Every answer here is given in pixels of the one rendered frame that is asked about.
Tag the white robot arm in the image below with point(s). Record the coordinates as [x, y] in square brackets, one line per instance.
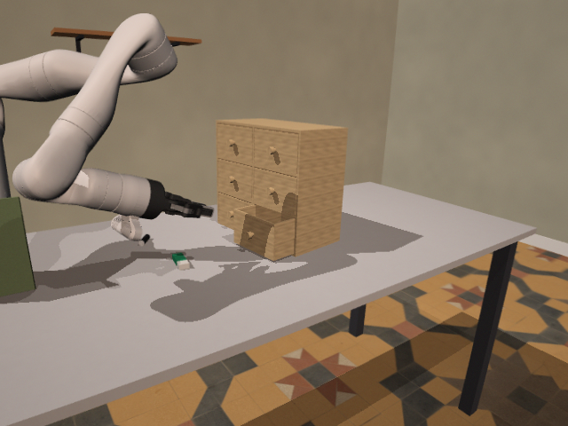
[138, 51]

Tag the black battery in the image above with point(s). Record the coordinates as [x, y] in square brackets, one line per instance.
[144, 240]

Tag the white and green eraser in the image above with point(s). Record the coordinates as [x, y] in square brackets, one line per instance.
[180, 261]

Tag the light wood drawer front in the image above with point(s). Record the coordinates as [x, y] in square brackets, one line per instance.
[227, 204]
[265, 231]
[283, 156]
[239, 145]
[235, 178]
[276, 190]

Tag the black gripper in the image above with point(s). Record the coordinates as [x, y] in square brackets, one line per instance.
[169, 203]

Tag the small wooden chest of drawers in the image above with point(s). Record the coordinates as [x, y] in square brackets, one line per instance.
[319, 185]

